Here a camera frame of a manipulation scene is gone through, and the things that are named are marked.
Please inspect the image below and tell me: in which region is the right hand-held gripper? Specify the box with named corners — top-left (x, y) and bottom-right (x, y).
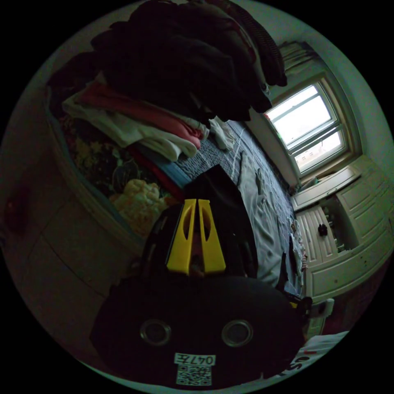
top-left (284, 291), bottom-right (313, 319)

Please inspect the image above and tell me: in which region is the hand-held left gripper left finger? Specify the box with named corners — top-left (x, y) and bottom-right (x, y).
top-left (166, 199), bottom-right (197, 275)

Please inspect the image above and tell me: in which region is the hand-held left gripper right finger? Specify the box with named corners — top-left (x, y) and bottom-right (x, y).
top-left (198, 199), bottom-right (227, 275)

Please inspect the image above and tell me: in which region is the gray short sleeve shirt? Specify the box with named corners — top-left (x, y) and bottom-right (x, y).
top-left (238, 158), bottom-right (297, 289)

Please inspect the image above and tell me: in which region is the person's right hand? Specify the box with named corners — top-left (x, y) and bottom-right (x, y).
top-left (309, 299), bottom-right (335, 321)

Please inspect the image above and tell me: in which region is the black flat board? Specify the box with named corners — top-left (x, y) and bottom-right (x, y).
top-left (184, 164), bottom-right (244, 218)

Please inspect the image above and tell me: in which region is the bed with patterned quilt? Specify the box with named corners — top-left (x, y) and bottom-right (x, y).
top-left (46, 92), bottom-right (309, 296)

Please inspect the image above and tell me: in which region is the white cupboard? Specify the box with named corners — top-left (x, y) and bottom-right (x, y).
top-left (290, 155), bottom-right (394, 306)

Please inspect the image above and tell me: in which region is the white cloth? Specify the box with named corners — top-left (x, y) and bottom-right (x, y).
top-left (209, 118), bottom-right (238, 151)

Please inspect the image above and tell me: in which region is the window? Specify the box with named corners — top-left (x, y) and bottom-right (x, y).
top-left (264, 82), bottom-right (350, 176)

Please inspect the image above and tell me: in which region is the pile of clothes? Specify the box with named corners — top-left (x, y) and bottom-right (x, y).
top-left (46, 0), bottom-right (289, 161)

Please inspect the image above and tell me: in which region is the curtain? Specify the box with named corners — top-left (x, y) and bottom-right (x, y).
top-left (278, 41), bottom-right (318, 73)

